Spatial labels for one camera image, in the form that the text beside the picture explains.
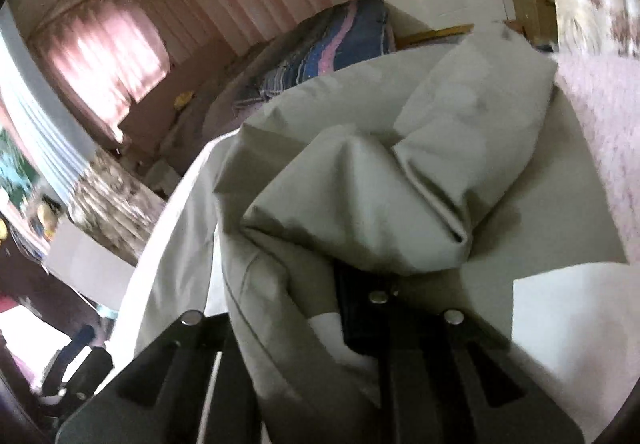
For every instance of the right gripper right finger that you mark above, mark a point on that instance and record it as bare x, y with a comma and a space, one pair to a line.
441, 377

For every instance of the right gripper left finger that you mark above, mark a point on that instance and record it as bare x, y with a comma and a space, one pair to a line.
190, 385

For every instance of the grey and white garment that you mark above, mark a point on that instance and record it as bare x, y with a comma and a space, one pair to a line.
449, 169

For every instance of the blue floral curtain left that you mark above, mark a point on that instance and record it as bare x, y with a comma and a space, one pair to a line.
101, 197

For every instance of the brown bed with blankets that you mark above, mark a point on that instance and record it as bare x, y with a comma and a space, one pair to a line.
215, 91

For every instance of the yellow toy on bed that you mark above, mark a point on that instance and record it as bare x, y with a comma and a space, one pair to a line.
183, 100

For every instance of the pink window curtain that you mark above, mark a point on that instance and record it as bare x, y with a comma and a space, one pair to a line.
106, 55

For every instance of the striped blue pink blanket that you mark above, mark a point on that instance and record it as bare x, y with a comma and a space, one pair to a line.
336, 38

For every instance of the wooden side table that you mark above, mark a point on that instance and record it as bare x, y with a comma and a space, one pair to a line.
538, 21

